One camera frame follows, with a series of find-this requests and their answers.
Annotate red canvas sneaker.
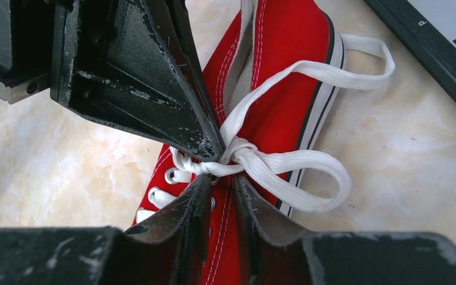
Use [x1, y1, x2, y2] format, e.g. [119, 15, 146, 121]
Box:
[134, 1, 395, 284]

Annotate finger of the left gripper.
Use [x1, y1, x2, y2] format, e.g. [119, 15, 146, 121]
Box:
[141, 1, 219, 134]

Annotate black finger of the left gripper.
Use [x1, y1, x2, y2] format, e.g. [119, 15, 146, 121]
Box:
[50, 1, 225, 162]

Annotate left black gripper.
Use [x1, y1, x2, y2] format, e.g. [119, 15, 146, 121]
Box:
[0, 1, 56, 105]

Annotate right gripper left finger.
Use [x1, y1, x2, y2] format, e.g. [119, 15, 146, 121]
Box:
[0, 175, 211, 284]

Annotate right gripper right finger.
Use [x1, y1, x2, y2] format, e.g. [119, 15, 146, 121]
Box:
[235, 176, 456, 284]

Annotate black grey checkerboard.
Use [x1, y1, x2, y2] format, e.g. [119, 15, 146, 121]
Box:
[366, 1, 456, 103]

